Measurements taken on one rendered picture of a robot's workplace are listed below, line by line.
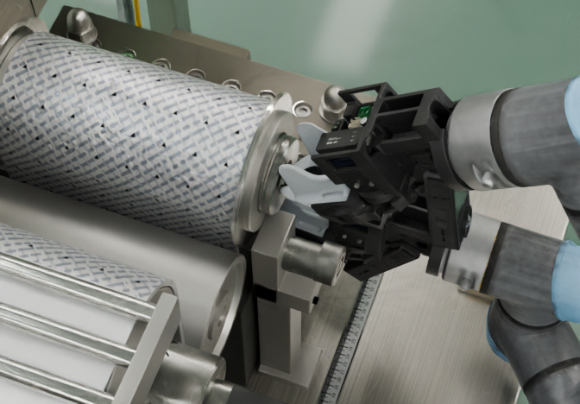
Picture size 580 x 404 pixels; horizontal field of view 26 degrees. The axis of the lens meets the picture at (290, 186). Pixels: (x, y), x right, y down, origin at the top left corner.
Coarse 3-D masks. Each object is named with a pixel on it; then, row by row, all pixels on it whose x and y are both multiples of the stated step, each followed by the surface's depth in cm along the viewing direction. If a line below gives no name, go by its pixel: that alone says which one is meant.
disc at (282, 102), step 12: (276, 96) 112; (288, 96) 115; (276, 108) 112; (288, 108) 117; (264, 120) 109; (264, 132) 110; (252, 144) 108; (252, 156) 108; (240, 180) 108; (240, 192) 108; (240, 204) 109; (240, 216) 111; (240, 228) 112; (240, 240) 114
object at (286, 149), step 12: (276, 144) 112; (288, 144) 112; (276, 156) 112; (288, 156) 113; (276, 168) 111; (264, 180) 112; (276, 180) 111; (264, 192) 112; (276, 192) 113; (264, 204) 113; (276, 204) 115
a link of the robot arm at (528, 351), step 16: (496, 304) 130; (496, 320) 132; (512, 320) 128; (560, 320) 129; (496, 336) 134; (512, 336) 130; (528, 336) 129; (544, 336) 129; (560, 336) 129; (576, 336) 131; (496, 352) 136; (512, 352) 131; (528, 352) 129; (544, 352) 128; (560, 352) 128; (576, 352) 128; (512, 368) 132; (528, 368) 129; (544, 368) 128
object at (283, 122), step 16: (16, 48) 115; (0, 80) 114; (288, 112) 114; (272, 128) 111; (288, 128) 116; (272, 144) 111; (256, 160) 110; (256, 176) 109; (256, 192) 111; (256, 208) 113; (256, 224) 115
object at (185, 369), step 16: (176, 352) 94; (192, 352) 94; (208, 352) 96; (160, 368) 93; (176, 368) 93; (192, 368) 93; (208, 368) 93; (224, 368) 97; (160, 384) 93; (176, 384) 92; (192, 384) 92; (208, 384) 92; (160, 400) 93; (176, 400) 92; (192, 400) 92
